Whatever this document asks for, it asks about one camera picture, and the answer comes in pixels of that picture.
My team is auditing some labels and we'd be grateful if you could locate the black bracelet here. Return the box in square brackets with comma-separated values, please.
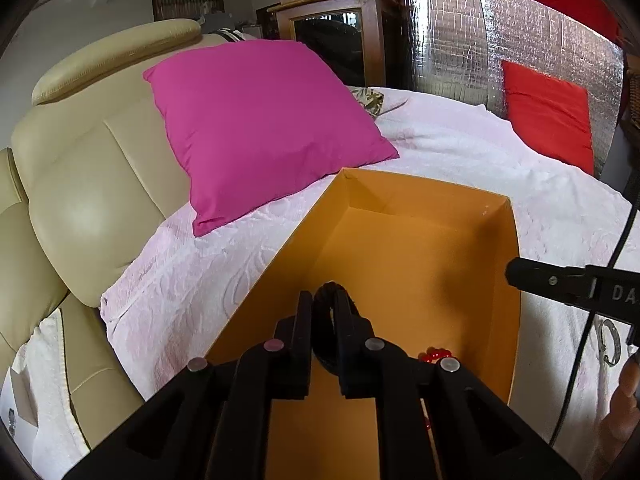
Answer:
[312, 282, 362, 377]

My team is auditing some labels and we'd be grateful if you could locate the silver hoop bracelet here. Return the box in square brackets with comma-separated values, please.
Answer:
[596, 318, 622, 366]

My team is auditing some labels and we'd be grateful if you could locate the person's right hand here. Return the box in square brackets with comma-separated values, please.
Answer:
[599, 359, 640, 457]

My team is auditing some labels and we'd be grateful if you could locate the red pillow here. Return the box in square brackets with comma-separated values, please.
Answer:
[501, 60, 595, 177]

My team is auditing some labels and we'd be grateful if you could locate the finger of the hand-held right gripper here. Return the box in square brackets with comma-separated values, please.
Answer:
[504, 257, 592, 307]

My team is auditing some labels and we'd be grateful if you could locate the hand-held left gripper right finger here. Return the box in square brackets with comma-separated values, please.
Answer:
[334, 290, 582, 480]

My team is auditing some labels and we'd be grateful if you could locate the white textured blanket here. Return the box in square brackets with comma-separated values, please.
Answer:
[99, 87, 640, 447]

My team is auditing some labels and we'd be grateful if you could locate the silver foil insulation sheet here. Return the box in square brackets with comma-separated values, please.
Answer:
[397, 0, 627, 179]

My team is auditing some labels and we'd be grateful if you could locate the beige leather sofa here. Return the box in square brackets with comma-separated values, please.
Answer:
[0, 18, 204, 455]

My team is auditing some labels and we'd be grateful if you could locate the grey striped cushion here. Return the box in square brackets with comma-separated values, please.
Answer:
[199, 12, 262, 42]

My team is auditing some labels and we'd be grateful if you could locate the red beaded bracelet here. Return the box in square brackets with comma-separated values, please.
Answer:
[417, 347, 454, 432]

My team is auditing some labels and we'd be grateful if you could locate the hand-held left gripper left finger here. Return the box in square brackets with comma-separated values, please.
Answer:
[62, 290, 314, 480]

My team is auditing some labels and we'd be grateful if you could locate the black cable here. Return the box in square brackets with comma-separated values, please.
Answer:
[549, 200, 640, 448]

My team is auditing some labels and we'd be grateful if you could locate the wooden glass-door cabinet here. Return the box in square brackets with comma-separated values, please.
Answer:
[267, 0, 417, 89]

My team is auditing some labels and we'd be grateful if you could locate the white towel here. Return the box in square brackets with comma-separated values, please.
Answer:
[0, 307, 92, 467]

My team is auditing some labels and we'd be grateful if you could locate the orange cardboard box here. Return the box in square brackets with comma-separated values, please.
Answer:
[205, 167, 524, 480]

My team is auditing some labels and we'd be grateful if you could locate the pink pillow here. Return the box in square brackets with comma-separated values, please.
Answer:
[142, 39, 401, 238]

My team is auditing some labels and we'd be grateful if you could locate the leaf-patterned cushion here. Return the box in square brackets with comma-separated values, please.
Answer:
[350, 86, 386, 120]

